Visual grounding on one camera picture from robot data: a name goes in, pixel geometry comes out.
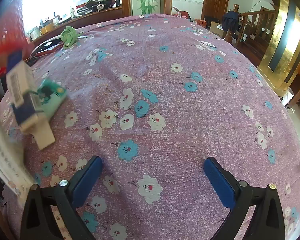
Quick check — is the purple floral tablecloth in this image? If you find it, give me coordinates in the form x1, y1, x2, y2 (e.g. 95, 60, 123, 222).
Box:
0, 14, 300, 240

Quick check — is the black flat case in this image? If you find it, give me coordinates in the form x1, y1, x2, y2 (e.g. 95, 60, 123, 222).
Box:
31, 39, 62, 60

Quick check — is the dark jacket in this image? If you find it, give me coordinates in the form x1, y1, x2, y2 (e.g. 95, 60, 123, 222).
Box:
222, 10, 240, 32

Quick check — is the red white carton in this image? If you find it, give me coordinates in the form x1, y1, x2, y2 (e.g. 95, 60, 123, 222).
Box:
172, 6, 190, 20

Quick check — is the long white printed box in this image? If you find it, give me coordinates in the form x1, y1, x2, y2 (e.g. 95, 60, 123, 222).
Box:
0, 105, 37, 205

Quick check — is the wooden stair railing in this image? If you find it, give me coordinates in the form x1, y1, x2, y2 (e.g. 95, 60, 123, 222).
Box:
237, 7, 278, 45

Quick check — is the wooden door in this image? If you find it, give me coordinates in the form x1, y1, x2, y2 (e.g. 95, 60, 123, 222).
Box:
201, 0, 230, 22

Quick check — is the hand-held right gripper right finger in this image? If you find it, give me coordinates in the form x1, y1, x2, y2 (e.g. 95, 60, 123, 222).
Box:
203, 156, 286, 240

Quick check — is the small white box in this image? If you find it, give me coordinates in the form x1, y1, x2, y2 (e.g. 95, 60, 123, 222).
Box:
31, 116, 56, 150

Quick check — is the green cloth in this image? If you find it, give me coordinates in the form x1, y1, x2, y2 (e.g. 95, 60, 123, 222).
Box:
60, 26, 82, 50

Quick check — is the white blue barcode box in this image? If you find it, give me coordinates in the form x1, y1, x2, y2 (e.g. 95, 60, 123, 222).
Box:
6, 51, 44, 130

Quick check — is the green printed packet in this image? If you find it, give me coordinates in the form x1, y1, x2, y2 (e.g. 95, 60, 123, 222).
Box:
36, 79, 68, 119

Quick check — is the gold framed panel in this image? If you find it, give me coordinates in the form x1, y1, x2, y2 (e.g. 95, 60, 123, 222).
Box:
257, 0, 300, 93

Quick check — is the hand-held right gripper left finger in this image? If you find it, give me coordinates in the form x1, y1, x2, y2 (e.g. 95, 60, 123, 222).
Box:
19, 155, 103, 240

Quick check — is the black bag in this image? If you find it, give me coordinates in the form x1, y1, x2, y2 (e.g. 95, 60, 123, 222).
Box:
85, 0, 115, 12

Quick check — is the cardboard box with print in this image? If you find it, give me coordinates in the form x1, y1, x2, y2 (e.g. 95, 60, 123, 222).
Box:
210, 21, 227, 39

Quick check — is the wooden newel post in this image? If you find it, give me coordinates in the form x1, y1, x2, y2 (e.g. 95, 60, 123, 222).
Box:
225, 4, 240, 43

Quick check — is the wooden brick-patterned counter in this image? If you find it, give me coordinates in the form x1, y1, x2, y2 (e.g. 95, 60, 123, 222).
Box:
27, 5, 130, 43

